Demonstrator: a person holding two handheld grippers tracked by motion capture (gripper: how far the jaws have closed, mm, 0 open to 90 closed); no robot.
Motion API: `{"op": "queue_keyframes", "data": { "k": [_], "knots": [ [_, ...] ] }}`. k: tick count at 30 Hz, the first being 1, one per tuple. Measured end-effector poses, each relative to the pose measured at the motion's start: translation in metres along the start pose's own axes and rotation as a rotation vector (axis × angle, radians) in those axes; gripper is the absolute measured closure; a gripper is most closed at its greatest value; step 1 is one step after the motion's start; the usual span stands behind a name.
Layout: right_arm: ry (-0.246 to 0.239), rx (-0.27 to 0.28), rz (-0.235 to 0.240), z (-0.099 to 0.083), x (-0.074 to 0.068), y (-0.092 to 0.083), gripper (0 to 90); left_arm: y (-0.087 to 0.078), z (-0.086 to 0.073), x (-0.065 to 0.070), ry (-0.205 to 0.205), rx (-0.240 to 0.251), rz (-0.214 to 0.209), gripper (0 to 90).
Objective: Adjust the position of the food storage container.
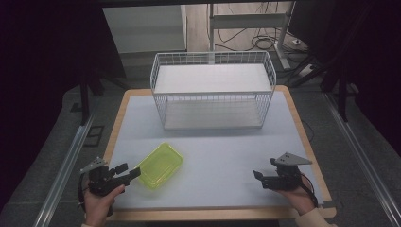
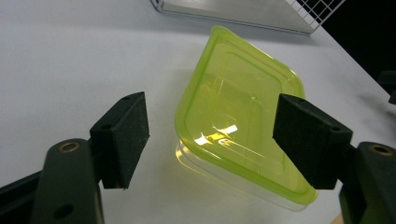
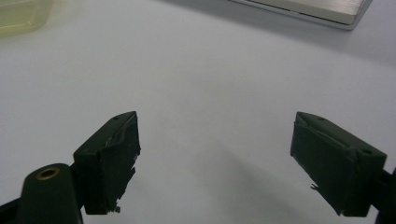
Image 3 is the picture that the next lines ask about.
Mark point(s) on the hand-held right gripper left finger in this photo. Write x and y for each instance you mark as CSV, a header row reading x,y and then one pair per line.
x,y
106,168

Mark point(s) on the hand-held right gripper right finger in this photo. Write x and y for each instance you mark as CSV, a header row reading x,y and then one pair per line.
x,y
336,168

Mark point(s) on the translucent yellow-green plastic tray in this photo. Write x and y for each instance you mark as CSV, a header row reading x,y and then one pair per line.
x,y
21,15

